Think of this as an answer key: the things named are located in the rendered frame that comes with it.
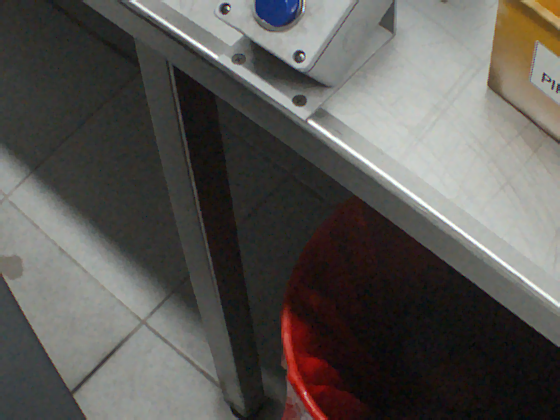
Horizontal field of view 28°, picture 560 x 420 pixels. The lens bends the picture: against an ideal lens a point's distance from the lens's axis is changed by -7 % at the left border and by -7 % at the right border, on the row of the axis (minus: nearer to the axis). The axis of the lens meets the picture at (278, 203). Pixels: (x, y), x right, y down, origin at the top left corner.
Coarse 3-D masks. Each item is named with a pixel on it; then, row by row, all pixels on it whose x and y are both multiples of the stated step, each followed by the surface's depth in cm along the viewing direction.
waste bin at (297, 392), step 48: (336, 240) 116; (384, 240) 122; (288, 288) 112; (336, 288) 119; (384, 288) 128; (432, 288) 130; (480, 288) 127; (288, 336) 109; (336, 336) 116; (384, 336) 132; (480, 336) 137; (528, 336) 131; (288, 384) 108; (336, 384) 116; (384, 384) 127; (528, 384) 132
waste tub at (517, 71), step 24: (504, 0) 62; (528, 0) 60; (552, 0) 68; (504, 24) 63; (528, 24) 62; (552, 24) 59; (504, 48) 65; (528, 48) 63; (552, 48) 61; (504, 72) 67; (528, 72) 65; (552, 72) 63; (504, 96) 69; (528, 96) 66; (552, 96) 64; (552, 120) 66
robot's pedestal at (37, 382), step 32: (0, 288) 74; (0, 320) 77; (0, 352) 79; (32, 352) 83; (0, 384) 82; (32, 384) 86; (64, 384) 91; (0, 416) 85; (32, 416) 89; (64, 416) 94
